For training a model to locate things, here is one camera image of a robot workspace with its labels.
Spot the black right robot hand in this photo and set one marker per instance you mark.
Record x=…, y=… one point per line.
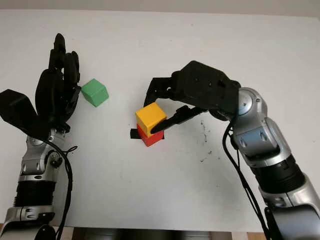
x=205, y=87

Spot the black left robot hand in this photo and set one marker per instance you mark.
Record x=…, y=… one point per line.
x=50, y=92

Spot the green cube block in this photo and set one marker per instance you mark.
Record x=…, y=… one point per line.
x=95, y=92

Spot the yellow cube block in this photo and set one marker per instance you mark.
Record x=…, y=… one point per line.
x=150, y=116

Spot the red cube block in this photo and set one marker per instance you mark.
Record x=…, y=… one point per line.
x=153, y=140

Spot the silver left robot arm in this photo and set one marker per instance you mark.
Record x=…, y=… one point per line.
x=35, y=167

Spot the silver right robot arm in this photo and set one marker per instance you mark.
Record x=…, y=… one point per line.
x=265, y=145

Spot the black tape mark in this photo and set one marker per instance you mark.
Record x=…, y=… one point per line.
x=135, y=134

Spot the dark grey robot torso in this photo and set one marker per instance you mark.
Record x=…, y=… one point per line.
x=162, y=234

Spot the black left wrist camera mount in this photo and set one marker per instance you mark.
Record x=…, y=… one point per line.
x=17, y=110

